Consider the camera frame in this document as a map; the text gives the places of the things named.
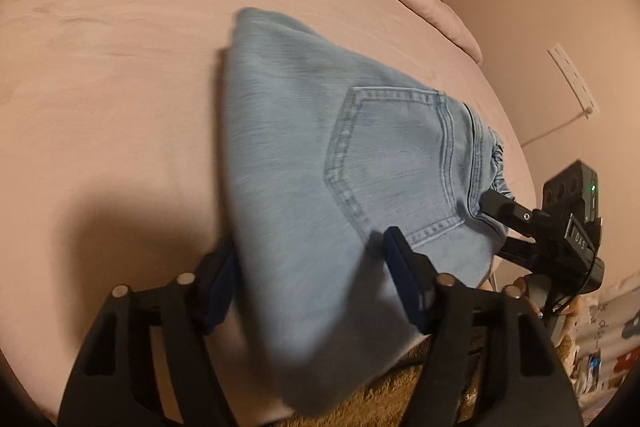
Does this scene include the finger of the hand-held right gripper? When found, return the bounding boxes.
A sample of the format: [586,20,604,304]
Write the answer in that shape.
[477,190,541,239]
[492,234,547,270]

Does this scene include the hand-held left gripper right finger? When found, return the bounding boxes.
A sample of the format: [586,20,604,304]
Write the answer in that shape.
[382,227,583,427]

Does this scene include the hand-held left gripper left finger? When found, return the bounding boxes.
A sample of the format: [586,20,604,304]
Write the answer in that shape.
[57,237,246,427]

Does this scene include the light blue denim pants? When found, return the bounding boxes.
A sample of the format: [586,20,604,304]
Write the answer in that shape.
[220,7,516,425]

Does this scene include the person's right hand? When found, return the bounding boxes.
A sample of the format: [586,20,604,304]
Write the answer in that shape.
[514,276,587,348]

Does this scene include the brown fuzzy rug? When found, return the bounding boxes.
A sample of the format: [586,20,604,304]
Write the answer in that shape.
[280,297,576,427]

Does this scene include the printed blanket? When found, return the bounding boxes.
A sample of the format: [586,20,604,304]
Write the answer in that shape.
[565,274,640,413]

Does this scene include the pink bed sheet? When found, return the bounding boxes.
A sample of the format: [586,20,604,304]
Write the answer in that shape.
[0,0,538,425]

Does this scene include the white wall outlet strip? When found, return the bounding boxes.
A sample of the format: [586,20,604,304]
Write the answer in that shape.
[547,43,600,120]

